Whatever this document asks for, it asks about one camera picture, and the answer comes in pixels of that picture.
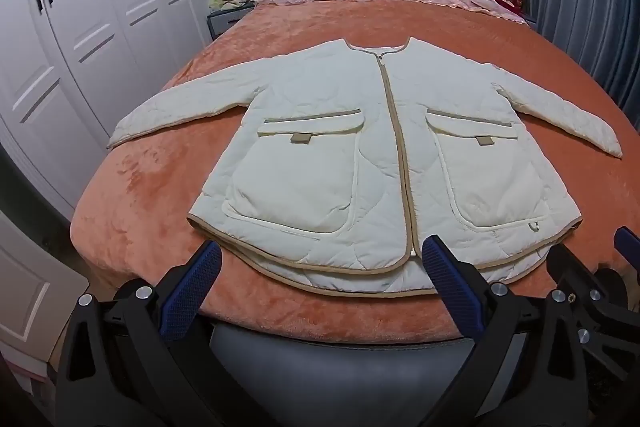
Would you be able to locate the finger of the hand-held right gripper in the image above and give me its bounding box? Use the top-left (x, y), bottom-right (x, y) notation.
top-left (614, 226), bottom-right (640, 280)
top-left (546, 243), bottom-right (593, 295)

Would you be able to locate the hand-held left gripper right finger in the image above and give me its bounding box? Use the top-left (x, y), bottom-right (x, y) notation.
top-left (421, 235), bottom-right (592, 427)

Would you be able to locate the orange plush bed blanket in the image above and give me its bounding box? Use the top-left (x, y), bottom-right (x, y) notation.
top-left (70, 0), bottom-right (640, 343)

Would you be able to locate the white panelled board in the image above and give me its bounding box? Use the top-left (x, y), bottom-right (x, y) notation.
top-left (0, 212), bottom-right (91, 350)

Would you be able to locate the white panelled wardrobe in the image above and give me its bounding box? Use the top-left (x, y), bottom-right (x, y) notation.
top-left (0, 0), bottom-right (223, 223)

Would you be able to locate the cream quilted jacket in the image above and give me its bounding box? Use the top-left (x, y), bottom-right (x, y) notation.
top-left (106, 38), bottom-right (623, 297)

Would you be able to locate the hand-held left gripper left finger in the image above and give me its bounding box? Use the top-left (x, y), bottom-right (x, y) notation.
top-left (55, 240), bottom-right (281, 427)

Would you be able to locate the grey nightstand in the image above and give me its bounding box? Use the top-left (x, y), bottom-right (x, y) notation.
top-left (207, 0), bottom-right (256, 40)

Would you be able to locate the grey bed footboard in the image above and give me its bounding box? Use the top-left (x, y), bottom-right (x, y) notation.
top-left (207, 322), bottom-right (481, 427)

